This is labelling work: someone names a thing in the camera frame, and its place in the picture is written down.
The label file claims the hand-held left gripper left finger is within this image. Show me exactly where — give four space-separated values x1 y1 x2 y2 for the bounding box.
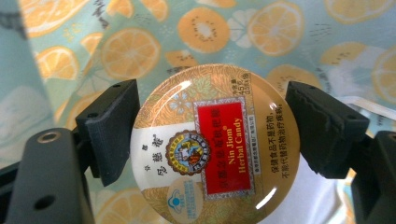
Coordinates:
75 78 141 188

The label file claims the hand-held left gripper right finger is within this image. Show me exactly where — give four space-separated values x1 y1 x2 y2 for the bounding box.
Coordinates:
284 80 371 180

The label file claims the orange-print fabric bag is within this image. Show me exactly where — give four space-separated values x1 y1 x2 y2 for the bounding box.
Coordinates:
0 0 396 224

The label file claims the round gold candy tin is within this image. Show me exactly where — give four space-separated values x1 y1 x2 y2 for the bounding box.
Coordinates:
129 63 302 224

